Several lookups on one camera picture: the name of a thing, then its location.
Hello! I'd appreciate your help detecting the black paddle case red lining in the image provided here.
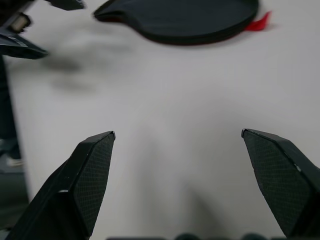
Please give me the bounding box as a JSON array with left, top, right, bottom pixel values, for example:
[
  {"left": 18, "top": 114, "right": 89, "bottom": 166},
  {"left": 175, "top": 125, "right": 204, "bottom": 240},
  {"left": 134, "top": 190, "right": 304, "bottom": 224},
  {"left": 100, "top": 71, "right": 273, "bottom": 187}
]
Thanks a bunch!
[{"left": 92, "top": 0, "right": 273, "bottom": 46}]

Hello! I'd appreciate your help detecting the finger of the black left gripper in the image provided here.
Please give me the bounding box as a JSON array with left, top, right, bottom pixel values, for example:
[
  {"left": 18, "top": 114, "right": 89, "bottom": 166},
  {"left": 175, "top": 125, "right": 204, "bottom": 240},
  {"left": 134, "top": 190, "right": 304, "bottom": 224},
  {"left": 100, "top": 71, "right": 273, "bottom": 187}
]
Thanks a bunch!
[
  {"left": 0, "top": 31, "right": 50, "bottom": 60},
  {"left": 46, "top": 0, "right": 87, "bottom": 11}
]

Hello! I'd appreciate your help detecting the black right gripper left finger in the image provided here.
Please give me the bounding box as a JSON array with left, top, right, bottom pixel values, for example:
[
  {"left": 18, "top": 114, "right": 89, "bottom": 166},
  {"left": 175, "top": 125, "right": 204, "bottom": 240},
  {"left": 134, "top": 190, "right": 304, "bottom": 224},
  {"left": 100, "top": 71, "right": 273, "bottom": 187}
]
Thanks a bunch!
[{"left": 7, "top": 130, "right": 116, "bottom": 240}]

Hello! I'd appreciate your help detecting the bystander in dark trousers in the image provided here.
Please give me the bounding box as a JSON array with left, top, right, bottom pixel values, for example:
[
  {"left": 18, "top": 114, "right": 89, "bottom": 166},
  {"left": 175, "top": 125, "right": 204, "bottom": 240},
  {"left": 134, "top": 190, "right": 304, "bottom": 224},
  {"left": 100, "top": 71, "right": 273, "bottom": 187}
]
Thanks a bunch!
[{"left": 0, "top": 56, "right": 27, "bottom": 173}]

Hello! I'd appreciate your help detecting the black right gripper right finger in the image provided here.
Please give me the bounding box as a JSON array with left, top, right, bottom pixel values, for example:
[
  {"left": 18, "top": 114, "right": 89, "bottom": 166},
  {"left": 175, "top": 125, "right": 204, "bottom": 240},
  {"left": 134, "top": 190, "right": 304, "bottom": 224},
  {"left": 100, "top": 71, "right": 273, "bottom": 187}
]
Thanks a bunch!
[{"left": 241, "top": 128, "right": 320, "bottom": 238}]

